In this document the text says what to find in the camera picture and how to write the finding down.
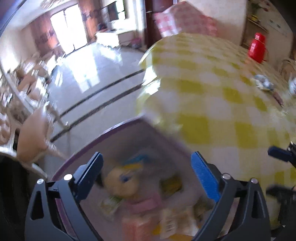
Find green garlic snack packet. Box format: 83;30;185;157
99;196;122;216

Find yellow biscuit pack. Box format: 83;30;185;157
159;174;183;198

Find blue white milk candy packet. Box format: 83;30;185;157
251;74;274;91

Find pink small snack packet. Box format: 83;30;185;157
125;194;162;214

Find clear bag white rolls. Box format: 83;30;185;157
103;167;139;198

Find pink wafer cracker pack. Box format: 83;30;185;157
121;215;157;241

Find blue striped snack packet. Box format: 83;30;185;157
123;154;152;168

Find white floral teapot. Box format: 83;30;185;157
288;77;296;96

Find beige leather dining chair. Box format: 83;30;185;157
16;102;67;164

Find cream ornate dining chair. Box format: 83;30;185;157
278;58;295;81

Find purple storage box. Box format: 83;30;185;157
53;118;214;240

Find yellow checkered tablecloth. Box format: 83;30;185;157
137;33;295;190

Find red thermos jug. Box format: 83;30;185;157
248;33;269;64

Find pink checkered covered chair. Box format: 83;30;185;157
153;1;218;38

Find white tv cabinet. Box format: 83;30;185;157
95;30;135;48

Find corner wall shelf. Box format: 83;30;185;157
241;1;270;49

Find wall television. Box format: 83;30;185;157
107;1;119;22

